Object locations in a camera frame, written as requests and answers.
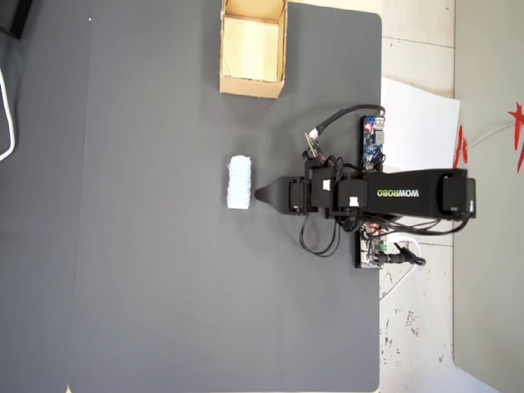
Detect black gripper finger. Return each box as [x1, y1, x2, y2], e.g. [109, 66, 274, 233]
[254, 176, 290, 215]

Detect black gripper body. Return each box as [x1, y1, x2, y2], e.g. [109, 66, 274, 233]
[286, 156, 333, 219]

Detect light blue yarn-wrapped block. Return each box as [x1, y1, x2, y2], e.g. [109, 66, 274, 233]
[225, 154, 252, 211]

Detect open cardboard box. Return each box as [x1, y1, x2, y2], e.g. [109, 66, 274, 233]
[219, 0, 289, 99]

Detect blue circuit board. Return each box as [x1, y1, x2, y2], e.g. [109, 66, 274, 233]
[359, 115, 387, 171]

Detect white motor driver board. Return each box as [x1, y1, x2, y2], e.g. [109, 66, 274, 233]
[354, 223, 391, 270]

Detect black power plug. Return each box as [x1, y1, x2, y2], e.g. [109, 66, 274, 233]
[378, 242, 427, 268]

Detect white paper sheet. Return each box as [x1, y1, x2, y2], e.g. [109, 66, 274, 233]
[380, 76, 462, 172]

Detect small red star sticker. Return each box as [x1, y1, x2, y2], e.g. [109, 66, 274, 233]
[452, 124, 471, 169]

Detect large red star sticker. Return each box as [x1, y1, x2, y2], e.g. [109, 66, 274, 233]
[507, 100, 524, 175]

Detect white curved object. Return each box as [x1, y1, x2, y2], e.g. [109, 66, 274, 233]
[0, 66, 17, 161]

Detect black object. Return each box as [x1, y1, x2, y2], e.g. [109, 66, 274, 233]
[0, 0, 43, 41]

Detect small wrist camera board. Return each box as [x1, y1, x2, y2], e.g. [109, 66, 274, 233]
[304, 129, 327, 161]

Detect black servo cable loops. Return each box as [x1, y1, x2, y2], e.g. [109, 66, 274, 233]
[298, 210, 361, 258]

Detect black braided camera cable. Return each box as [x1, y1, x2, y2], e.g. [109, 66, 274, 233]
[313, 104, 387, 138]

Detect white power cable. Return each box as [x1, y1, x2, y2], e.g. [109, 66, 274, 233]
[378, 232, 423, 304]

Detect thin white wire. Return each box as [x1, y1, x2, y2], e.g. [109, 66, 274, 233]
[465, 121, 517, 151]

